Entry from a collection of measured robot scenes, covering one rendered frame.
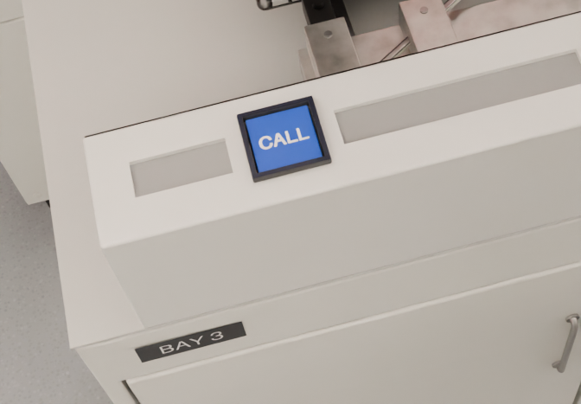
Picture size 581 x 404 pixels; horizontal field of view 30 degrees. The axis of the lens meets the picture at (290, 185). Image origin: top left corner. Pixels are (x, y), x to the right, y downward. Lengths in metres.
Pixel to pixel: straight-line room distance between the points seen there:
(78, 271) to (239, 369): 0.18
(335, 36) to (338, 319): 0.24
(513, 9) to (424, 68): 0.16
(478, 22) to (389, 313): 0.26
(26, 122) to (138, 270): 0.90
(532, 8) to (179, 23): 0.32
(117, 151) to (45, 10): 0.32
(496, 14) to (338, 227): 0.25
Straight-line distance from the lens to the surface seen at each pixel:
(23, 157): 1.74
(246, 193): 0.75
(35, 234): 1.92
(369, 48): 0.91
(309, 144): 0.76
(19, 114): 1.65
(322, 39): 0.88
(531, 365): 1.18
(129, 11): 1.05
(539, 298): 1.02
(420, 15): 0.89
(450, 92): 0.79
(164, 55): 1.00
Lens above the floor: 1.60
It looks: 59 degrees down
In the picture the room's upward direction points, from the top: 11 degrees counter-clockwise
